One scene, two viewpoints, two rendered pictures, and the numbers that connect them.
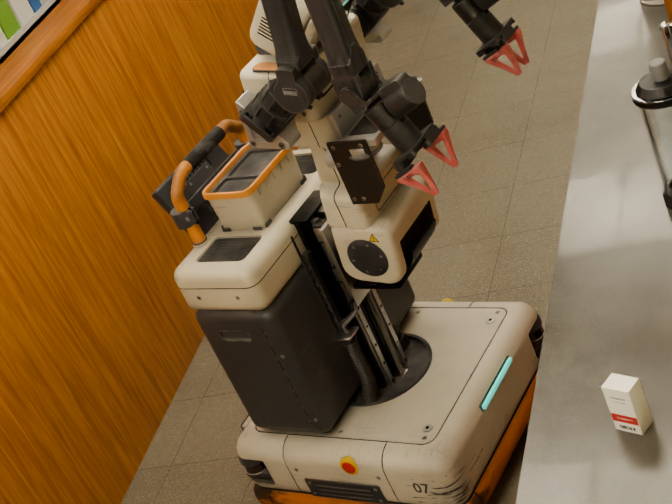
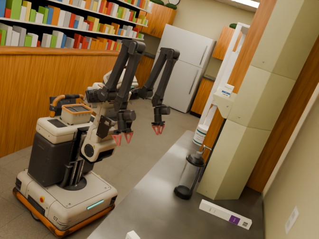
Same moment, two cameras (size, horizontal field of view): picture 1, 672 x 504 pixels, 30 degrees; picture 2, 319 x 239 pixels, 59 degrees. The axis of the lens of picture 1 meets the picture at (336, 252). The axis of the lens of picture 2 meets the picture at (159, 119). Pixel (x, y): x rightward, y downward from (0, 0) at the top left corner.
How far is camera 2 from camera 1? 66 cm
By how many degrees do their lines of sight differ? 17
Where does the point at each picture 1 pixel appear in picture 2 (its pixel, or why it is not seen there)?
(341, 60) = (121, 95)
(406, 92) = (131, 115)
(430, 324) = (90, 178)
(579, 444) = not seen: outside the picture
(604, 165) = (164, 169)
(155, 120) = (67, 88)
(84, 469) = not seen: outside the picture
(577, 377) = (120, 223)
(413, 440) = (63, 204)
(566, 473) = not seen: outside the picture
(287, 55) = (109, 84)
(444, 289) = (100, 173)
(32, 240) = (13, 87)
